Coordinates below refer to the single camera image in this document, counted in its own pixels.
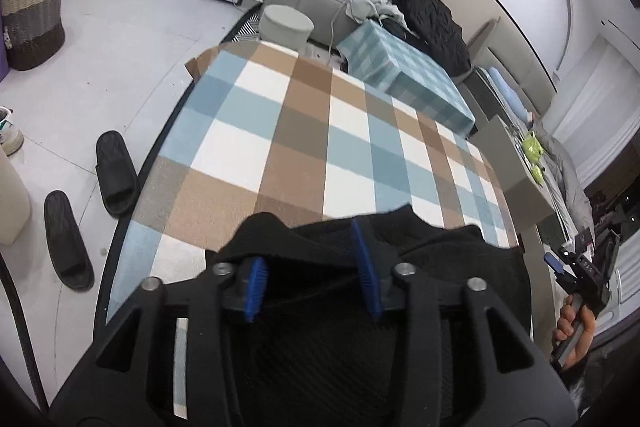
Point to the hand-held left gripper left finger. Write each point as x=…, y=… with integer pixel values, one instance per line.
x=255, y=289

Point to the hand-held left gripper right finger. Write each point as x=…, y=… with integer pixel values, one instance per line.
x=364, y=267

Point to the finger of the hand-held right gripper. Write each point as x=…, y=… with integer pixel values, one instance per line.
x=565, y=283
x=553, y=260

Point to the black knit sweater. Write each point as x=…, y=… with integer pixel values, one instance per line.
x=320, y=247

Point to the person's right forearm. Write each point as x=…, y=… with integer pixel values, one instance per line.
x=575, y=382

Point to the person's right hand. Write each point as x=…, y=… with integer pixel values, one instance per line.
x=586, y=332

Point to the grey duvet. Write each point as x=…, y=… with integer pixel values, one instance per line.
x=565, y=177

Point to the small green toy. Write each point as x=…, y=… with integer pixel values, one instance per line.
x=538, y=173

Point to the beige low cabinet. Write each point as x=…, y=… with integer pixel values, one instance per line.
x=510, y=172

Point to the green plush toy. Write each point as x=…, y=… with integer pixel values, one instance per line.
x=532, y=147

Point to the plaid blanket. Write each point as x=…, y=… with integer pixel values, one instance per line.
x=300, y=132

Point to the white curtain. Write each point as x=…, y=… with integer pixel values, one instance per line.
x=595, y=107

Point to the light blue pillow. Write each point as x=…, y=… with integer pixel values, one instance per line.
x=507, y=92

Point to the black slipper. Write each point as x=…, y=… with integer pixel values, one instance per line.
x=116, y=172
x=67, y=242

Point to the teal plaid covered table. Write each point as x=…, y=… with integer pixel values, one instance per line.
x=405, y=72

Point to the beige padded headboard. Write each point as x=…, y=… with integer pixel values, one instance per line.
x=515, y=62

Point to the black puffer jacket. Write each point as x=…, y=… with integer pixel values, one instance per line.
x=430, y=27

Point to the grey round stool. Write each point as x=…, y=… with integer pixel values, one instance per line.
x=285, y=29

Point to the cream plastic bin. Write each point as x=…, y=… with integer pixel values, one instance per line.
x=12, y=202

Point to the striped floor mat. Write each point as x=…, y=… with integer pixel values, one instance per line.
x=247, y=29

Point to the white sneaker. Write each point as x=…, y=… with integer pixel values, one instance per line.
x=10, y=132

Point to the woven laundry basket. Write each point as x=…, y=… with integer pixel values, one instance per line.
x=32, y=17

